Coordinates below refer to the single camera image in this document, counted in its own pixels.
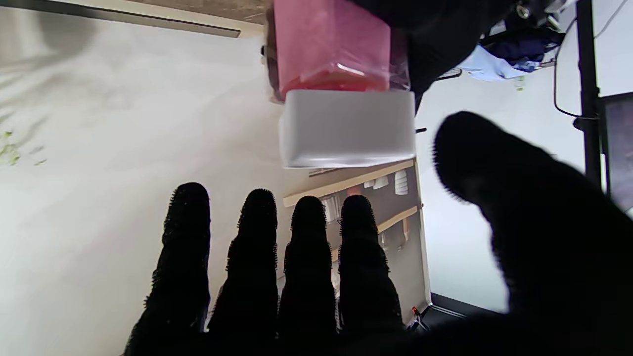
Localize dark monitor screen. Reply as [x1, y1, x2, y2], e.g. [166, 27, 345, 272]
[601, 91, 633, 214]

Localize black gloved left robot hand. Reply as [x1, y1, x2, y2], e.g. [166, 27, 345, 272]
[351, 0, 515, 99]

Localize blue cloth pile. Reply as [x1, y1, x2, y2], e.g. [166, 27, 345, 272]
[457, 27, 565, 82]

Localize clear bottle with pink seasoning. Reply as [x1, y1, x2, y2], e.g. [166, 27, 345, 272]
[263, 0, 411, 102]

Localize glass jars on shelf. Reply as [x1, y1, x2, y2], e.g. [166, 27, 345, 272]
[320, 195, 343, 224]

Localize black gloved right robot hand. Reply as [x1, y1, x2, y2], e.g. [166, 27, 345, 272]
[124, 111, 633, 356]

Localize black stand pole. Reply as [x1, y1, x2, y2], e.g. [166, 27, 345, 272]
[574, 0, 603, 191]

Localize black cooktop strip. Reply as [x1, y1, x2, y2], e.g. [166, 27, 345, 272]
[0, 0, 241, 39]

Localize wooden wall shelf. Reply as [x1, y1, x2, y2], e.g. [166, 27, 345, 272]
[283, 159, 416, 208]

